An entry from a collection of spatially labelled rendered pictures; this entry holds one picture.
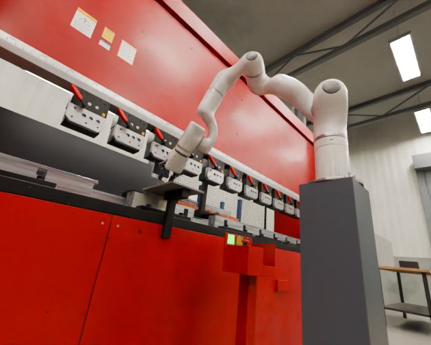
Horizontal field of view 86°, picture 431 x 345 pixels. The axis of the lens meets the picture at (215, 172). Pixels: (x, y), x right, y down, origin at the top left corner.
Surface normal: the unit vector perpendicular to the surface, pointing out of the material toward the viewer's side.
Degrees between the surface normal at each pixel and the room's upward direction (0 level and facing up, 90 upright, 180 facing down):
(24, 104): 90
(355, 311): 90
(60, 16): 90
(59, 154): 90
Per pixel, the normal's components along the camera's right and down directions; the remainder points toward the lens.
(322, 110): -0.59, 0.28
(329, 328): -0.71, -0.32
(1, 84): 0.56, -0.23
